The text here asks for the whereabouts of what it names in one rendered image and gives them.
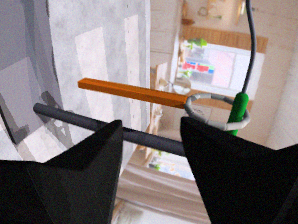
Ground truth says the orange bar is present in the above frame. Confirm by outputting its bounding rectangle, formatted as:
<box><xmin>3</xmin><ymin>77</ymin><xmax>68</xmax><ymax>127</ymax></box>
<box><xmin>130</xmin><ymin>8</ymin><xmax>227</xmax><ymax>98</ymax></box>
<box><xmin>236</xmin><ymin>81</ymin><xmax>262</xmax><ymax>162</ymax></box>
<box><xmin>78</xmin><ymin>77</ymin><xmax>250</xmax><ymax>131</ymax></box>

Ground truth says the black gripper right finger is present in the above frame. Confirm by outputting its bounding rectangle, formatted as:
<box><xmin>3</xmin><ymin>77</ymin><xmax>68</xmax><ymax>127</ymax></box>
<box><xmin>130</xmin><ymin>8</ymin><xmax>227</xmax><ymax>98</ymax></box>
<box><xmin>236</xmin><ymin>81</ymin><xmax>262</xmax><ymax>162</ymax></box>
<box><xmin>181</xmin><ymin>116</ymin><xmax>298</xmax><ymax>224</ymax></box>

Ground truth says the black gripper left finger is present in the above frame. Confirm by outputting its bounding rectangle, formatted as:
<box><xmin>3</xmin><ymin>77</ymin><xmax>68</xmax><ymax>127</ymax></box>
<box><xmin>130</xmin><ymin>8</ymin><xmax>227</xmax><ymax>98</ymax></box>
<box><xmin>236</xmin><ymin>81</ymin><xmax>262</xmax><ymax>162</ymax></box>
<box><xmin>0</xmin><ymin>120</ymin><xmax>124</xmax><ymax>224</ymax></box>

